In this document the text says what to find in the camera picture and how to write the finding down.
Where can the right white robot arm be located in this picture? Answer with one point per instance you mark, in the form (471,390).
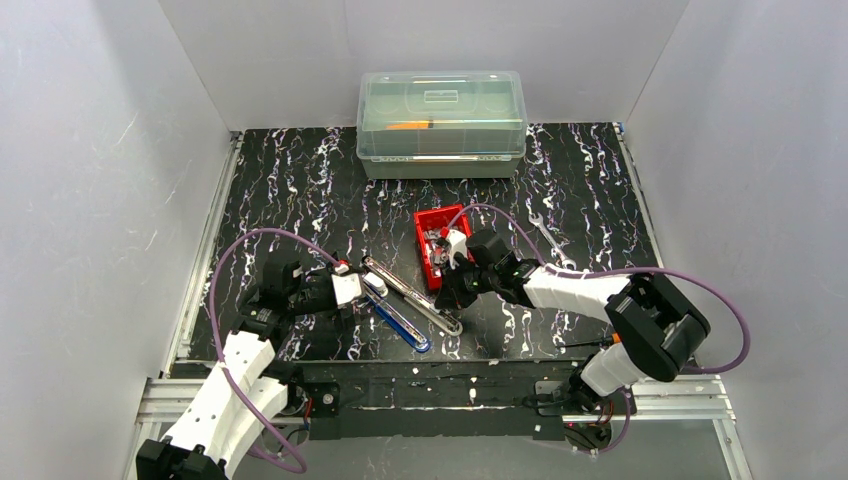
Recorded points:
(658,327)

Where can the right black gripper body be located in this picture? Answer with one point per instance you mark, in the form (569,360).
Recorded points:
(457,277)

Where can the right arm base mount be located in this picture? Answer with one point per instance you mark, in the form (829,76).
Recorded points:
(573,396)

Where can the blue stapler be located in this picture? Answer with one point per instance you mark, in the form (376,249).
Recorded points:
(399,323)

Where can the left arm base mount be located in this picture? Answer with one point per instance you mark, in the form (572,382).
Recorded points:
(308,400)

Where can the pile of staple strips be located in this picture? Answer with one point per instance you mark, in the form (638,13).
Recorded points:
(432,237)

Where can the black silver stapler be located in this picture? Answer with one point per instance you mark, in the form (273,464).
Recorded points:
(439,318)

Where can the silver open-end wrench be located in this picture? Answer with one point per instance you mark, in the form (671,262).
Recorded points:
(539,223)

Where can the clear plastic storage box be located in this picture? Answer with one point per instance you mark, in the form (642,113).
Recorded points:
(480,125)

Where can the orange tool inside box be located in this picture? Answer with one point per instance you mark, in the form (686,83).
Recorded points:
(410,125)

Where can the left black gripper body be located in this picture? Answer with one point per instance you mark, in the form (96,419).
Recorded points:
(351,302)

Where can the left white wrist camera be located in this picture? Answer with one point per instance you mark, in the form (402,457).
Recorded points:
(347,284)

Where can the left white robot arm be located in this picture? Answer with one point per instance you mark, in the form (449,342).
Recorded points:
(248,385)

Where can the red plastic bin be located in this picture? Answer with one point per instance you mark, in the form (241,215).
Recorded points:
(429,225)

